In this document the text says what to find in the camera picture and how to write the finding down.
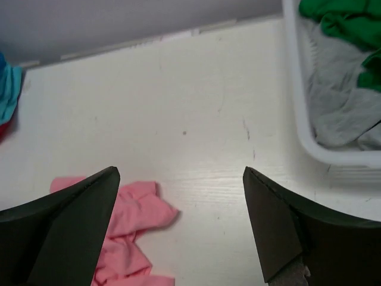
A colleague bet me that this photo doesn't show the white plastic laundry basket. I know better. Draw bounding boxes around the white plastic laundry basket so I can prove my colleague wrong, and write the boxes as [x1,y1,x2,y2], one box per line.
[282,1,380,172]

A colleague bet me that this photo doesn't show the green t-shirt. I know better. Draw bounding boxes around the green t-shirt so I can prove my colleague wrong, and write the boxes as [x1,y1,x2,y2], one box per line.
[298,0,380,91]

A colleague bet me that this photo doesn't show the folded blue t-shirt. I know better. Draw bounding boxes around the folded blue t-shirt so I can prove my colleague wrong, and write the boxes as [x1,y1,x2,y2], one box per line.
[0,53,7,70]

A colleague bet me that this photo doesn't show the folded cyan t-shirt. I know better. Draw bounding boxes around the folded cyan t-shirt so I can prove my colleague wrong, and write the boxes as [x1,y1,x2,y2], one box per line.
[1,63,22,125]

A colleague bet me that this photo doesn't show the grey t-shirt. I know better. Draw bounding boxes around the grey t-shirt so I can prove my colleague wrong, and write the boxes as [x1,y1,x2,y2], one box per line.
[305,21,380,151]

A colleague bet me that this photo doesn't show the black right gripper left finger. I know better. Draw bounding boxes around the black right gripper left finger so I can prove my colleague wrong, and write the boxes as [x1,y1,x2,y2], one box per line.
[1,166,120,285]

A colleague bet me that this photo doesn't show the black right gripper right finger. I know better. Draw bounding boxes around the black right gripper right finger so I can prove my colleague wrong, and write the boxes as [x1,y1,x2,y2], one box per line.
[243,167,380,285]

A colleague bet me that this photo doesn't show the folded red t-shirt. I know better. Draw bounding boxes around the folded red t-shirt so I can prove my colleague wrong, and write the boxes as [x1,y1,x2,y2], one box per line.
[0,118,14,142]

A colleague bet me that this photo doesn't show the pink t-shirt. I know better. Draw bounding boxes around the pink t-shirt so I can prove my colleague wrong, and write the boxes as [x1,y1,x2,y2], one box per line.
[49,176,182,286]

